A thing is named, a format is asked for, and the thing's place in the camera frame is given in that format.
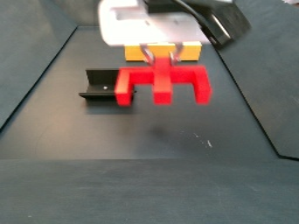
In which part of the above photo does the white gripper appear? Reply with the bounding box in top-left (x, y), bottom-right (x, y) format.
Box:
top-left (98, 0), bottom-right (210, 66)

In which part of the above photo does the red E-shaped block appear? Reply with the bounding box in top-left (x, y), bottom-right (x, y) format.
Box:
top-left (115, 57), bottom-right (213, 106)

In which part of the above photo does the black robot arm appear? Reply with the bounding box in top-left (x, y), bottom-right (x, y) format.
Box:
top-left (98, 0), bottom-right (250, 64)

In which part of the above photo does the yellow wooden puzzle board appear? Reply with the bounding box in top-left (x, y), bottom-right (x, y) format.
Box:
top-left (125, 41), bottom-right (202, 61)

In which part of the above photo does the black angled holder bracket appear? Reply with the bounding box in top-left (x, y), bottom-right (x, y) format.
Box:
top-left (79, 68), bottom-right (119, 102)

